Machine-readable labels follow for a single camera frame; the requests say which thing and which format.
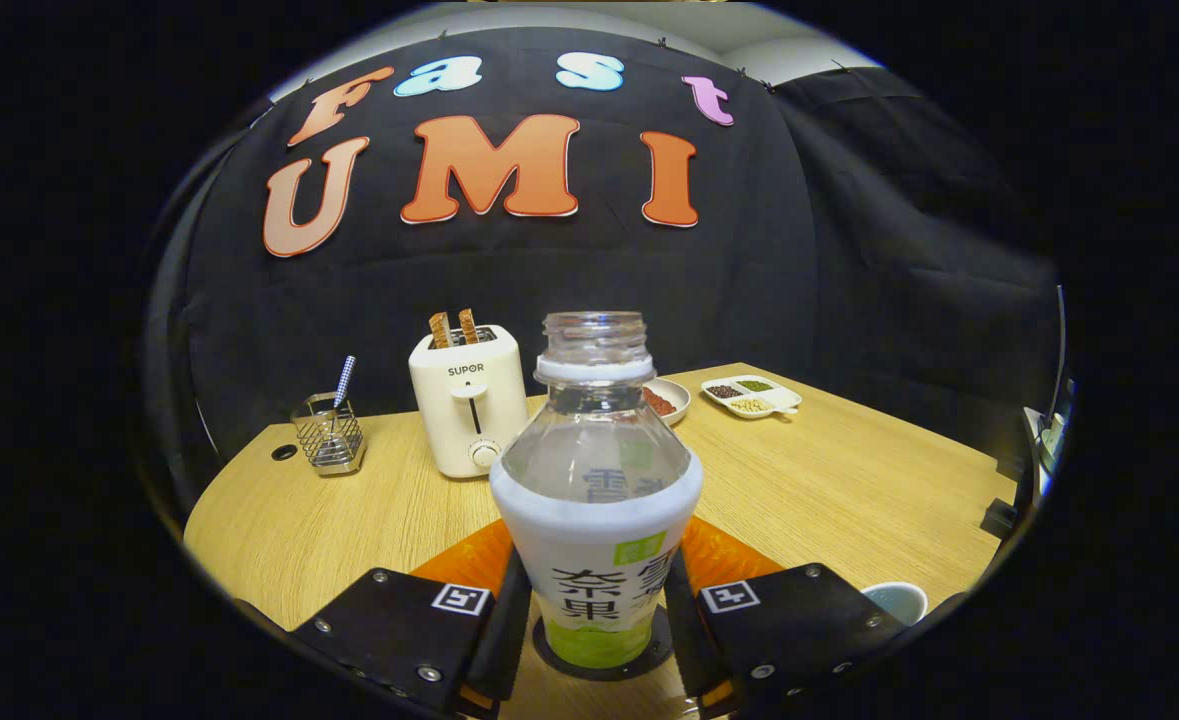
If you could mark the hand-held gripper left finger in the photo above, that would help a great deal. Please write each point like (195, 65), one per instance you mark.
(507, 640)

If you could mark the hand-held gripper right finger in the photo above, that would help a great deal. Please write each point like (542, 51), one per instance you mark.
(681, 635)

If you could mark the dark brown round coaster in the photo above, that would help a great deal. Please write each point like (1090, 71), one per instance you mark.
(599, 676)

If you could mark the clear bottle with white label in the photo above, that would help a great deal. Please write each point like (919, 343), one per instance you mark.
(597, 540)

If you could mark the white cup with blue inside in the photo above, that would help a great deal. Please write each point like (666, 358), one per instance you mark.
(899, 600)

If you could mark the wooden table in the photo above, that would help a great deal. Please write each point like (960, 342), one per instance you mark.
(829, 480)

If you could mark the cream toaster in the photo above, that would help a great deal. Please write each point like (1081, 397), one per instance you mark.
(449, 420)

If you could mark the pile of dark red food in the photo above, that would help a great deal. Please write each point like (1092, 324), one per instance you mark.
(661, 402)

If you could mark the round cream plate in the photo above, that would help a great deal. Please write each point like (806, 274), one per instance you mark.
(682, 400)

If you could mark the white divided tray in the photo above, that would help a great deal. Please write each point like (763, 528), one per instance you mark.
(784, 400)

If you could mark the brown toast slice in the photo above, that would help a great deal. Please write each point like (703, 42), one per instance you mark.
(468, 326)
(440, 330)

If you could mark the black table clamp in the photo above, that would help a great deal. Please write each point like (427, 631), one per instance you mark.
(999, 519)

